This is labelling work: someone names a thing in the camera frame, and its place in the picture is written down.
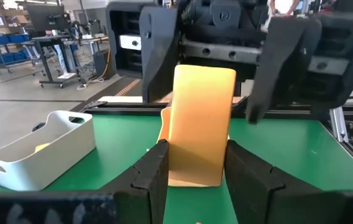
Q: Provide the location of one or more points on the black computer tower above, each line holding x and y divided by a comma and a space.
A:
103, 63

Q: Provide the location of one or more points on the black computer monitor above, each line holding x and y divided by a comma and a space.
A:
47, 17

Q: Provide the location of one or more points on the yellow rectangular wooden block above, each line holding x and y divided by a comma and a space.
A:
201, 124

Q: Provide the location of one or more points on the green table mat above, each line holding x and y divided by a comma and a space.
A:
288, 149

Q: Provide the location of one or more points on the white plastic bin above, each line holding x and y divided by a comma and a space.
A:
55, 155

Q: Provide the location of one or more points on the black yellow striped floor mat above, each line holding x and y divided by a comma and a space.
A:
123, 88

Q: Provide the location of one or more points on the black standing desk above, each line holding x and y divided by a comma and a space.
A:
47, 59

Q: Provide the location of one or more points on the shelf with blue bins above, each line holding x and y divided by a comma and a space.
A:
5, 40

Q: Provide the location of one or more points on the silver aluminium post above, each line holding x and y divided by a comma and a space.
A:
338, 124

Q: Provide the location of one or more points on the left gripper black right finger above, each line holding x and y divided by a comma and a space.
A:
251, 186

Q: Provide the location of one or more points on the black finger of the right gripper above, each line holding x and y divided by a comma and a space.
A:
288, 62
158, 46

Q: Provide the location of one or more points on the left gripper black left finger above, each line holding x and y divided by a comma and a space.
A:
154, 180

